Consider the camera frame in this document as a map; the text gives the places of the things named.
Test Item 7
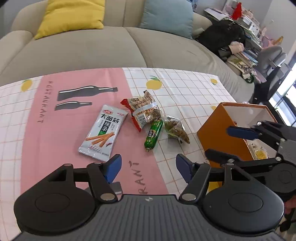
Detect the green sausage stick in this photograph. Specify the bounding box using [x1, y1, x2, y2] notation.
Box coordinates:
[144, 119, 164, 152]

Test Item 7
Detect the clear packet of brown nuts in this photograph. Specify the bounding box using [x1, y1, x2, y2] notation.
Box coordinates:
[164, 115, 190, 144]

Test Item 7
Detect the yellow cushion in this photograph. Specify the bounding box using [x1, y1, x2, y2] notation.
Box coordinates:
[34, 0, 105, 40]

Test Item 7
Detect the pink white lemon tablecloth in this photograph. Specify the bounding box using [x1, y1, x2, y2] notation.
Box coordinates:
[1, 68, 233, 240]

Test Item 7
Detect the peanut snack packet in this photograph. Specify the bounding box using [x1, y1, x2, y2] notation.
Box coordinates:
[120, 90, 162, 132]

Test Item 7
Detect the beige fabric sofa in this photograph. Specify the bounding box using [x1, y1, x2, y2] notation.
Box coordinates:
[1, 1, 254, 102]

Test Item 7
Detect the white gluten stick packet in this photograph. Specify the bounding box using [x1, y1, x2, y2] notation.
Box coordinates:
[78, 105, 128, 162]

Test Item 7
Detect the grey desk chair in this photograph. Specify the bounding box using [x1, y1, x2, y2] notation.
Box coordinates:
[254, 45, 287, 83]

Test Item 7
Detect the black backpack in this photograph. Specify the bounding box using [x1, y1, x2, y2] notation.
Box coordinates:
[195, 20, 246, 61]

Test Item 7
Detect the light blue cushion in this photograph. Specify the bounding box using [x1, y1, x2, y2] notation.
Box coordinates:
[139, 0, 193, 39]

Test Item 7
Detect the yellow waffle packet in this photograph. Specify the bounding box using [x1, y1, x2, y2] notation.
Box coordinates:
[250, 143, 269, 160]

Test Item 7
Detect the stack of books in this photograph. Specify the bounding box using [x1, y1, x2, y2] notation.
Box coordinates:
[240, 51, 258, 65]

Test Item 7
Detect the orange cardboard box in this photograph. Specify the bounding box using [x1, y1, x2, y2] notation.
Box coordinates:
[197, 102, 277, 161]

